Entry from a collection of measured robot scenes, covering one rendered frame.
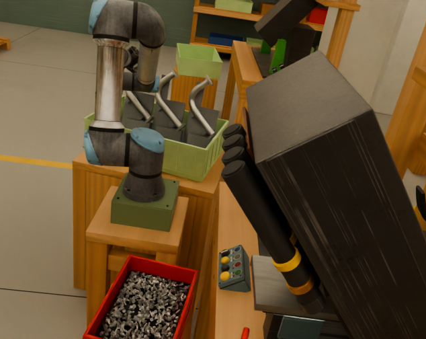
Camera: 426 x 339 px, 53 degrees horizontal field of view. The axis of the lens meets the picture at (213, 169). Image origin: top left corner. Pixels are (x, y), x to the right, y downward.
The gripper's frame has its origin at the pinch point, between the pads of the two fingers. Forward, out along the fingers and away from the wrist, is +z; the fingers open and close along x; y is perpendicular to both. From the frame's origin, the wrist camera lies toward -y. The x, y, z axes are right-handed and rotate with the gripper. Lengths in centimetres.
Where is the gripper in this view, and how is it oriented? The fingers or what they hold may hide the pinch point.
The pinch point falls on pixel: (134, 64)
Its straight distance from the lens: 211.0
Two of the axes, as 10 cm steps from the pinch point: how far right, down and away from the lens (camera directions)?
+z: 1.3, -1.5, 9.8
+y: 8.3, -5.3, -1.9
